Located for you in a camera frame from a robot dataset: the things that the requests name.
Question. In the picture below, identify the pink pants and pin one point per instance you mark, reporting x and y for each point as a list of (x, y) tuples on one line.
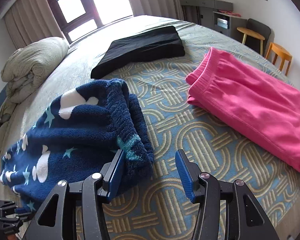
[(252, 100)]

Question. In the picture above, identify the crumpled beige sheet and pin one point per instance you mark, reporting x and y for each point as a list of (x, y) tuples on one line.
[(5, 120)]

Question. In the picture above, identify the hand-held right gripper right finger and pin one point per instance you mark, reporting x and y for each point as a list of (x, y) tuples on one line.
[(183, 177)]

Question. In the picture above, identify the round wooden stool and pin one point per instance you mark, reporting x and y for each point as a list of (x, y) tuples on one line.
[(250, 31)]

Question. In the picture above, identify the folded grey-green duvet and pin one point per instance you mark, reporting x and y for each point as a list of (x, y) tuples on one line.
[(35, 62)]

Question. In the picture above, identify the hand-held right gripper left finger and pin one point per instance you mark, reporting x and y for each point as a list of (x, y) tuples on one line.
[(117, 171)]

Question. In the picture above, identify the orange wooden stool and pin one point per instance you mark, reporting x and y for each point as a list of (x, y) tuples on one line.
[(277, 48)]

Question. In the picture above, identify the navy star fleece pants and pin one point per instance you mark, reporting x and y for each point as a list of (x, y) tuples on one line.
[(77, 130)]

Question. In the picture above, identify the bed with patterned bedspread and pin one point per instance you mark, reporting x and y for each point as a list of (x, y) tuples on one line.
[(190, 142)]

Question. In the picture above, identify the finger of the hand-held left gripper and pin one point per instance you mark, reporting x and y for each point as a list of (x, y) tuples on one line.
[(12, 208), (13, 222)]

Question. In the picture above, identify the dark-framed window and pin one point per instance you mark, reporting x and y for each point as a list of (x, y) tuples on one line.
[(70, 7)]

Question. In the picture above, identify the light blue box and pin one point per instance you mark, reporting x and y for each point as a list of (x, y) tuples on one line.
[(222, 23)]

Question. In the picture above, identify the grey side cabinet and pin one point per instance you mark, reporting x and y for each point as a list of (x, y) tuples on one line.
[(236, 22)]

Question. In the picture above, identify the dark grey chair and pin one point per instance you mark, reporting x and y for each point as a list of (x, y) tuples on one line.
[(260, 26)]

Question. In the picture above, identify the grey dressing table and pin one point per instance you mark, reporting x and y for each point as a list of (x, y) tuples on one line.
[(205, 3)]

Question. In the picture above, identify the black folded pants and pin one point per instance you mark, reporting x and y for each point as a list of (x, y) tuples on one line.
[(145, 45)]

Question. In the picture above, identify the pink cloth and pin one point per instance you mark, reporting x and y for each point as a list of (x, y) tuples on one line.
[(228, 13)]

